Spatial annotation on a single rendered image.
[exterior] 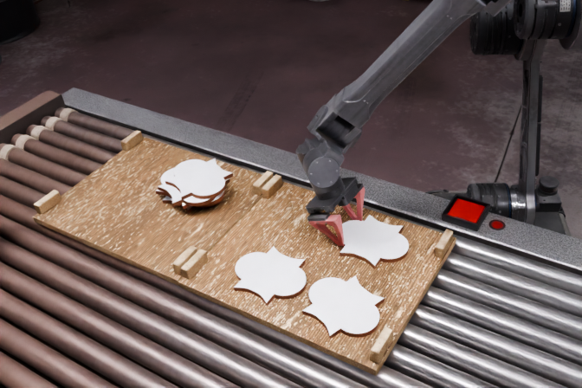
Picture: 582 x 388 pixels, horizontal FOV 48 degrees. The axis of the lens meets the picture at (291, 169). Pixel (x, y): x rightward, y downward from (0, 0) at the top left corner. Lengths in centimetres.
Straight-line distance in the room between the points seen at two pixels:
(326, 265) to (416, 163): 189
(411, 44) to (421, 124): 230
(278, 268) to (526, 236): 49
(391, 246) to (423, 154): 191
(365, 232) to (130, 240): 48
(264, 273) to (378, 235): 23
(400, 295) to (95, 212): 68
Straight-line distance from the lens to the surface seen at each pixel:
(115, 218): 144
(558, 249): 135
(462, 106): 354
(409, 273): 123
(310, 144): 119
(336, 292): 118
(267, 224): 134
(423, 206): 140
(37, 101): 194
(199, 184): 139
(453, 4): 105
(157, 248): 134
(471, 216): 137
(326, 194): 123
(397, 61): 110
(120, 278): 132
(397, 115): 344
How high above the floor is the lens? 181
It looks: 36 degrees down
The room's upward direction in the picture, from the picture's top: 5 degrees counter-clockwise
